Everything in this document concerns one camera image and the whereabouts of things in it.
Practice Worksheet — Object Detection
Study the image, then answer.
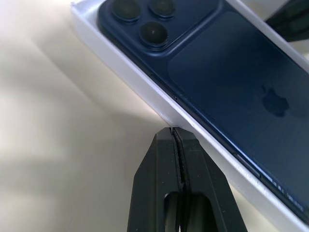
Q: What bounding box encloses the dark blue smartphone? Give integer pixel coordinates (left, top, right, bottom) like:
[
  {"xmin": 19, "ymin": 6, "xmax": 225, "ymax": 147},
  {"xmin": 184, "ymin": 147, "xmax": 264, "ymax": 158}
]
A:
[{"xmin": 97, "ymin": 0, "xmax": 309, "ymax": 213}]

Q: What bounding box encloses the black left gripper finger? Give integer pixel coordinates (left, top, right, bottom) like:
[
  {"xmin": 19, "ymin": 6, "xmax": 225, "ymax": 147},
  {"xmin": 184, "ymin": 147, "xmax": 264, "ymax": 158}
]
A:
[
  {"xmin": 171, "ymin": 127, "xmax": 249, "ymax": 232},
  {"xmin": 127, "ymin": 127, "xmax": 182, "ymax": 232},
  {"xmin": 265, "ymin": 0, "xmax": 309, "ymax": 44}
]

